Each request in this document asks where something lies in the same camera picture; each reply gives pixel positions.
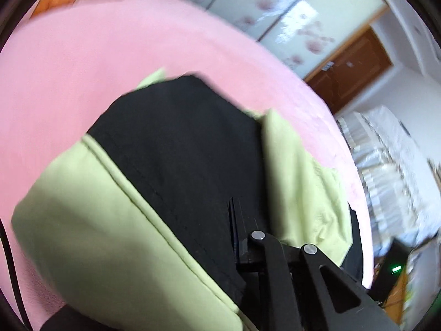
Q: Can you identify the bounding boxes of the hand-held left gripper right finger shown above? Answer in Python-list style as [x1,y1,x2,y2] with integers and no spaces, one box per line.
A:
[228,196,402,331]

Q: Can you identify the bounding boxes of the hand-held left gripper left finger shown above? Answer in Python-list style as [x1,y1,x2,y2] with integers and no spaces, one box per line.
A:
[39,304,72,331]

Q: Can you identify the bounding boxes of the green and black hooded jacket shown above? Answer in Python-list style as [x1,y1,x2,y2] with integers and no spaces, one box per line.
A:
[10,68,364,331]

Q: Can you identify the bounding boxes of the orange wooden cabinet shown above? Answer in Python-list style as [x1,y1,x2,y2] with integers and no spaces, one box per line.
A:
[382,258,418,324]

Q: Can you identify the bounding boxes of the white lace covered sofa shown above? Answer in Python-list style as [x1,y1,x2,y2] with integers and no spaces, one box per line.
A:
[335,105,441,260]

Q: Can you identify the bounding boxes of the brown wooden door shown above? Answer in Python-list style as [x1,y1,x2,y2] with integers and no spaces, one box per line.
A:
[305,28,394,115]

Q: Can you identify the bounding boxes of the floral sliding wardrobe doors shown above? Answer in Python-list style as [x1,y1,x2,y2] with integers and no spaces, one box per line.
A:
[165,0,388,81]

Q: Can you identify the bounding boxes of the bed with pink sheet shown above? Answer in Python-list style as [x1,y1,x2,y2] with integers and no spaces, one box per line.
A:
[0,0,375,331]

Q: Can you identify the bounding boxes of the pink pillow with orange flower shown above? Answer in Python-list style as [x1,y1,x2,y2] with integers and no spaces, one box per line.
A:
[30,0,81,18]

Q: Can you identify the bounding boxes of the black cable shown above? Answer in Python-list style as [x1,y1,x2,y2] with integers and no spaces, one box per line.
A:
[0,220,31,331]

